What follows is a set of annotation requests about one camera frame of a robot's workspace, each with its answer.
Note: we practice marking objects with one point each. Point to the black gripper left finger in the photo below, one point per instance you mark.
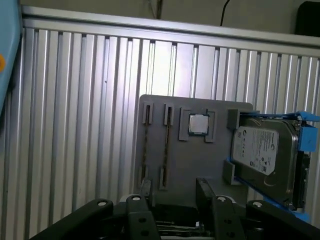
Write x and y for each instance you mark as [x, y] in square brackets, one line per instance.
[140, 220]

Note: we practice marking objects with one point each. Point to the black box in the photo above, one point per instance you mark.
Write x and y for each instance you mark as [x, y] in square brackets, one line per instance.
[308, 18]

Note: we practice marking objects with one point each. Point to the pale blue teach pendant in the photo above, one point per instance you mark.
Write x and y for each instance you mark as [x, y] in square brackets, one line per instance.
[8, 50]

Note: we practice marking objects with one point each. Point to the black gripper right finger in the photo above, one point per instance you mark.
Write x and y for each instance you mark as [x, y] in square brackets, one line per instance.
[225, 220]

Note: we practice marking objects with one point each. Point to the silver CPU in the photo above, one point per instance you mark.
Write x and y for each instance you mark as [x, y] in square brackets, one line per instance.
[198, 124]

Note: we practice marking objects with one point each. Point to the grey parts rack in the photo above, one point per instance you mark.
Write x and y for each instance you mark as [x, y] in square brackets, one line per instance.
[200, 162]

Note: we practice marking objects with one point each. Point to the blue disk carrier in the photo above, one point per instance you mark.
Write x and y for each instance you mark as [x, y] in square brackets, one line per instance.
[308, 136]

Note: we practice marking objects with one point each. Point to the silver hard disk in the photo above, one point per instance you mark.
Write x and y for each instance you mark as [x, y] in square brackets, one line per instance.
[265, 147]

